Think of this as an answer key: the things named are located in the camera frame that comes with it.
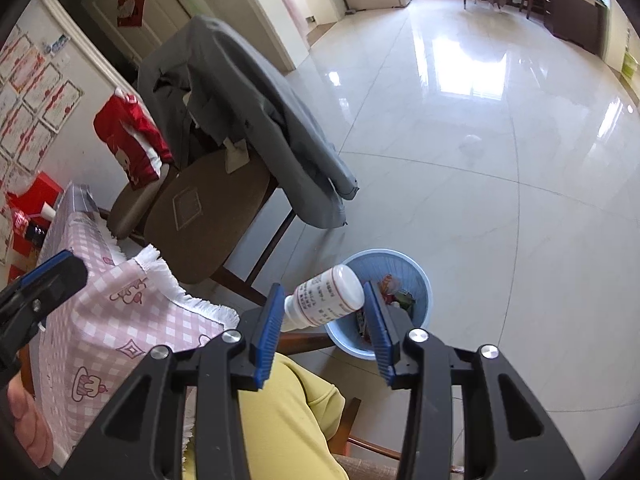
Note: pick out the grey jacket on chair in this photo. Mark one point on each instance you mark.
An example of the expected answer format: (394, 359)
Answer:
(207, 75)

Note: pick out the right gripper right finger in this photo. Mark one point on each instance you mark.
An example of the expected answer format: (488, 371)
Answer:
(507, 432)

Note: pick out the person's left hand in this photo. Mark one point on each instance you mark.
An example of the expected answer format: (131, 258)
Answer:
(30, 427)

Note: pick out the brown wooden chair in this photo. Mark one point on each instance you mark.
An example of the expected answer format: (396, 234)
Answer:
(196, 216)

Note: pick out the red gift box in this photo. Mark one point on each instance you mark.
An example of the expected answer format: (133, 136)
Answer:
(31, 216)

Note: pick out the red door decoration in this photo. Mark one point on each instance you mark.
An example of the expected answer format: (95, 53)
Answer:
(129, 13)

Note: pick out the yellow trousers leg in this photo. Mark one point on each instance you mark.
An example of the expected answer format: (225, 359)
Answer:
(287, 424)

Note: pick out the checkered pink grey tablecloth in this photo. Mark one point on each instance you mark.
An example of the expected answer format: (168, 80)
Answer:
(87, 347)

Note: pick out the blue plastic trash bin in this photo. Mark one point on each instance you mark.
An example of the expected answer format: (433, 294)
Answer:
(401, 280)

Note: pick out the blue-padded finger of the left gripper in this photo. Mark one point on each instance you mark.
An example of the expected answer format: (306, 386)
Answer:
(33, 296)

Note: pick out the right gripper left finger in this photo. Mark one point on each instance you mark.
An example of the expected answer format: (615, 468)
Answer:
(138, 434)

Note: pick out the dark sideboard with items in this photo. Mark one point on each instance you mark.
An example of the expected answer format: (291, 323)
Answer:
(581, 22)

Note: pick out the white plastic bottle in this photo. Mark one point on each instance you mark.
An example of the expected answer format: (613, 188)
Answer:
(331, 295)

